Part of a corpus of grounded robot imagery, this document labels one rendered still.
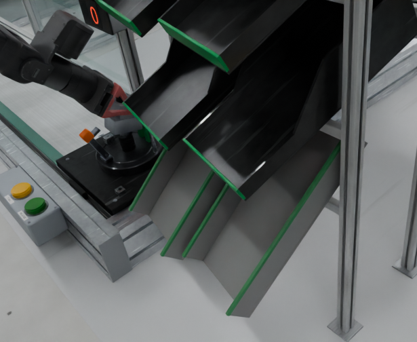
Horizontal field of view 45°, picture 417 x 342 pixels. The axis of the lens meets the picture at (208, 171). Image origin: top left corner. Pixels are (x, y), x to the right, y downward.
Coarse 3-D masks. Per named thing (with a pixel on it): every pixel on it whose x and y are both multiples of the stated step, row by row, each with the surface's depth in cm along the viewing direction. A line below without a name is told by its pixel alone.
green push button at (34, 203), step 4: (32, 200) 98; (36, 200) 98; (40, 200) 98; (44, 200) 98; (28, 204) 98; (32, 204) 97; (36, 204) 97; (40, 204) 97; (44, 204) 97; (24, 208) 97; (28, 208) 97; (32, 208) 96; (36, 208) 96; (40, 208) 97; (44, 208) 97; (28, 212) 97; (32, 212) 96; (36, 212) 96
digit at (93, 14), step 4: (88, 0) 107; (88, 4) 108; (92, 4) 106; (88, 8) 109; (92, 8) 107; (96, 8) 106; (92, 12) 108; (96, 12) 107; (92, 16) 109; (96, 16) 108; (92, 20) 110; (96, 20) 109; (92, 24) 112; (96, 24) 110; (100, 24) 108
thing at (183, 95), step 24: (168, 72) 76; (192, 72) 74; (216, 72) 65; (144, 96) 76; (168, 96) 73; (192, 96) 71; (216, 96) 67; (144, 120) 73; (168, 120) 70; (192, 120) 67; (168, 144) 67
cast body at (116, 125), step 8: (120, 104) 97; (104, 120) 101; (112, 120) 98; (120, 120) 98; (128, 120) 99; (136, 120) 100; (112, 128) 99; (120, 128) 99; (128, 128) 100; (136, 128) 101
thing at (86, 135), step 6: (84, 132) 96; (90, 132) 96; (96, 132) 97; (84, 138) 96; (90, 138) 97; (90, 144) 99; (96, 144) 98; (96, 150) 100; (102, 150) 100; (102, 156) 102
